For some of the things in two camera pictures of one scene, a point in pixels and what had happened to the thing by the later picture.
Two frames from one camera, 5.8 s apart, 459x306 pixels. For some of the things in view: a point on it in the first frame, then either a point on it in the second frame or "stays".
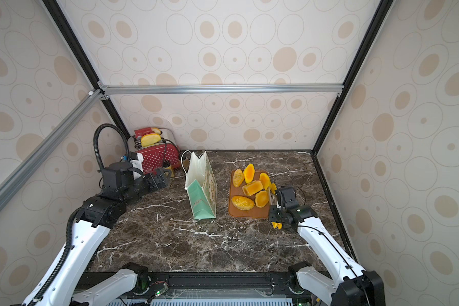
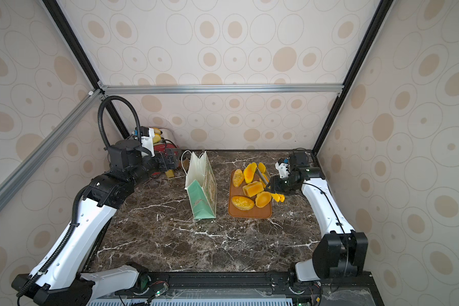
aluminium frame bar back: x=221 y=88 stays
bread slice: x=265 y=180 → x=261 y=167
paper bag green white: x=201 y=186 stays
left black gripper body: x=153 y=182 → x=160 y=161
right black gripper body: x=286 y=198 → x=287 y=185
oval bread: x=242 y=203 stays
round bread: x=261 y=198 stays
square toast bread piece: x=252 y=187 stays
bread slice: x=248 y=173 stays
